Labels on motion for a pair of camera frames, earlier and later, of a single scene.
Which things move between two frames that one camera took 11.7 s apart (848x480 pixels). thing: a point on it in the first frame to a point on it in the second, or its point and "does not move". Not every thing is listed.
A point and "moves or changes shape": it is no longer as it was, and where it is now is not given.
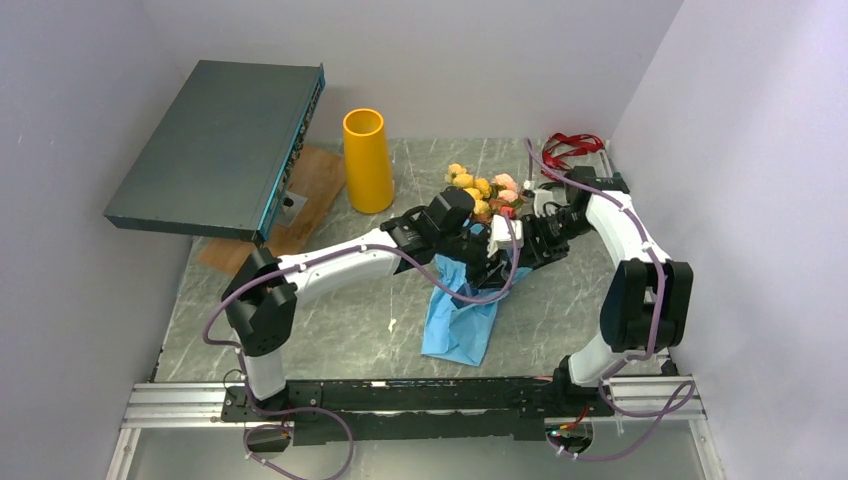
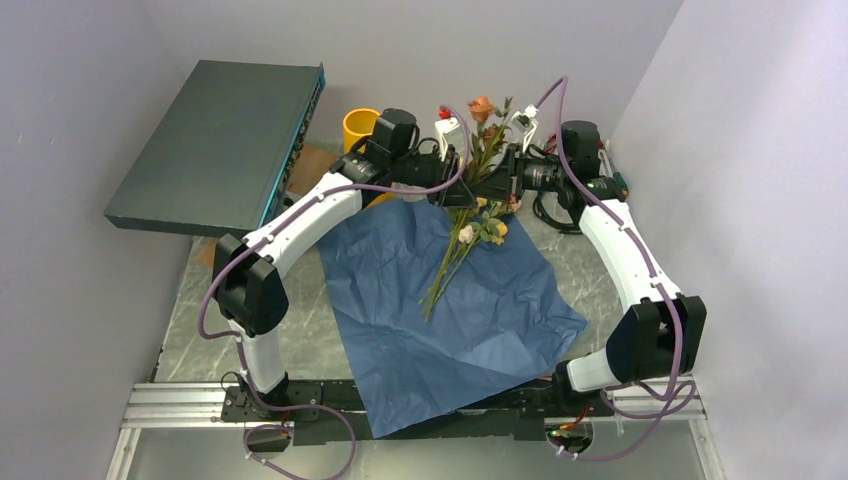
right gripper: [533, 252] to [503, 180]
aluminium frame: [635, 401] does not move
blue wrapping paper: [457, 330] moves or changes shape
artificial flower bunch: [503, 193] moves or changes shape
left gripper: [491, 277] to [456, 195]
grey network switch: [223, 154] does not move
